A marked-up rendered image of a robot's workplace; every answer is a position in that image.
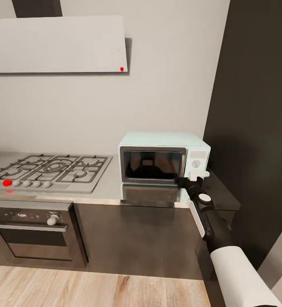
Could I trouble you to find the microwave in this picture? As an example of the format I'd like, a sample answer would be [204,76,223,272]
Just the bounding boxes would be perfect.
[118,131,211,185]

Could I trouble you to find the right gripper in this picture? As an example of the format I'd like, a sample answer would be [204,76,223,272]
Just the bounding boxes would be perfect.
[174,174,203,193]

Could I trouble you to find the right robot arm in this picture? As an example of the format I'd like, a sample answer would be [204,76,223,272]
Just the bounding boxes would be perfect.
[174,171,282,307]

